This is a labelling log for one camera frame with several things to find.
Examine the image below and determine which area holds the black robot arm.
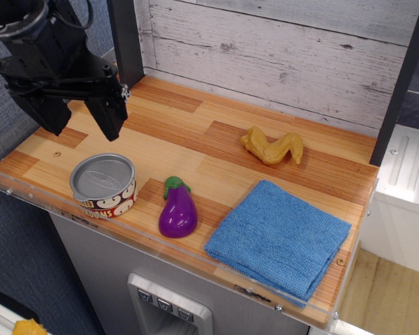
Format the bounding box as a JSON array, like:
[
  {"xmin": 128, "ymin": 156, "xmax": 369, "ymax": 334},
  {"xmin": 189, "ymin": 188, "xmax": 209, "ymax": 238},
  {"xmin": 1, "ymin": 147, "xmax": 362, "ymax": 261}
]
[{"xmin": 0, "ymin": 1, "xmax": 130, "ymax": 141}]

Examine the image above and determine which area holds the purple toy eggplant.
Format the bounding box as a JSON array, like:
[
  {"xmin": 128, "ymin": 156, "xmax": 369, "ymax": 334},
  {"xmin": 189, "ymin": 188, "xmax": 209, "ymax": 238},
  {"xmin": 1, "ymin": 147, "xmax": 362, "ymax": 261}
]
[{"xmin": 159, "ymin": 176, "xmax": 198, "ymax": 238}]

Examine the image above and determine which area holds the blue folded cloth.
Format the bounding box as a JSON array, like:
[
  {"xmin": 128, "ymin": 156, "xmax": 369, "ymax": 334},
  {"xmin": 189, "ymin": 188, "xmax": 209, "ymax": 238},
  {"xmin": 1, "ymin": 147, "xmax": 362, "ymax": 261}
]
[{"xmin": 205, "ymin": 180, "xmax": 351, "ymax": 308}]

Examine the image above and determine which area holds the grey toy fridge cabinet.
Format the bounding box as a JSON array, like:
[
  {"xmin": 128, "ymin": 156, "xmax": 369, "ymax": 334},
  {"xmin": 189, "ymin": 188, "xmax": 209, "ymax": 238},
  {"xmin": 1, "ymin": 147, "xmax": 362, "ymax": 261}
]
[{"xmin": 51, "ymin": 214, "xmax": 309, "ymax": 334}]

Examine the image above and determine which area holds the mushroom tin can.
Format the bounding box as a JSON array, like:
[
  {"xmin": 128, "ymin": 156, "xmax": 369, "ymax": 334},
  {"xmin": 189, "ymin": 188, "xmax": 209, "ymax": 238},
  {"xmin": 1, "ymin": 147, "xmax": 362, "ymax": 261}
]
[{"xmin": 70, "ymin": 153, "xmax": 138, "ymax": 218}]

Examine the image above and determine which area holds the yellow toy chicken wing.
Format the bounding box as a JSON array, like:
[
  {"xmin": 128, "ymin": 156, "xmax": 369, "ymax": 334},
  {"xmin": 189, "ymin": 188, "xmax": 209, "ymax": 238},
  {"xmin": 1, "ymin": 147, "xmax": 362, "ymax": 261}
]
[{"xmin": 240, "ymin": 126, "xmax": 304, "ymax": 165}]

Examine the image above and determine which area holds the yellow toy at corner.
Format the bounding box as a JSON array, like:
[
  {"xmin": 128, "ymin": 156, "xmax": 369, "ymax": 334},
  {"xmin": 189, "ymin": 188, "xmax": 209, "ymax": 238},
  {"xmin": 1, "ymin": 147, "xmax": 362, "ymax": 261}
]
[{"xmin": 11, "ymin": 319, "xmax": 48, "ymax": 335}]

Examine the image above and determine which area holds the black cable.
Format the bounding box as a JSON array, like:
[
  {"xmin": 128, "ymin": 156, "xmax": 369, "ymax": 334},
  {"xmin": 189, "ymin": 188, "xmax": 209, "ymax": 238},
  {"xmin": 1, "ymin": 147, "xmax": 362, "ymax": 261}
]
[{"xmin": 52, "ymin": 0, "xmax": 94, "ymax": 31}]

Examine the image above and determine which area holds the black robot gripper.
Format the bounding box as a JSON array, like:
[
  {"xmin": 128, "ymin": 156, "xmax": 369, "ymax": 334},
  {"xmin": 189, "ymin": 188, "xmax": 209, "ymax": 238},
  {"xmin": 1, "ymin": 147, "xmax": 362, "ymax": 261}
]
[{"xmin": 0, "ymin": 20, "xmax": 129, "ymax": 142}]

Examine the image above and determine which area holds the white toy sink counter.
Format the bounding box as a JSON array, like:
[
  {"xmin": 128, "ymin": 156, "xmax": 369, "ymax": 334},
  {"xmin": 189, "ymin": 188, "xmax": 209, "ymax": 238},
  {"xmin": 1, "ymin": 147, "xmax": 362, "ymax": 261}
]
[{"xmin": 360, "ymin": 126, "xmax": 419, "ymax": 271}]

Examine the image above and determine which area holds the clear acrylic table guard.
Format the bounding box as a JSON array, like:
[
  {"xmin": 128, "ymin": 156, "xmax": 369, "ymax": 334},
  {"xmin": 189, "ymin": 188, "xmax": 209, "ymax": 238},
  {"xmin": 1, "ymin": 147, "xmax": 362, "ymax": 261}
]
[{"xmin": 0, "ymin": 172, "xmax": 362, "ymax": 334}]

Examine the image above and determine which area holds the dark right post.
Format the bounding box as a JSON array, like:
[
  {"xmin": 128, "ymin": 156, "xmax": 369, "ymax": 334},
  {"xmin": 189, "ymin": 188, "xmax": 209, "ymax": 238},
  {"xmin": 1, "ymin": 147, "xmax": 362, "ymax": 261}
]
[{"xmin": 369, "ymin": 16, "xmax": 419, "ymax": 167}]

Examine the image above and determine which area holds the silver dispenser panel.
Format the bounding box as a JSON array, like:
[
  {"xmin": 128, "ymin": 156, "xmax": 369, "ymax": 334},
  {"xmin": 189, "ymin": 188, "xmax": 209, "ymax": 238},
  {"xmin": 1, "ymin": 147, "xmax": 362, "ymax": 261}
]
[{"xmin": 127, "ymin": 273, "xmax": 214, "ymax": 334}]

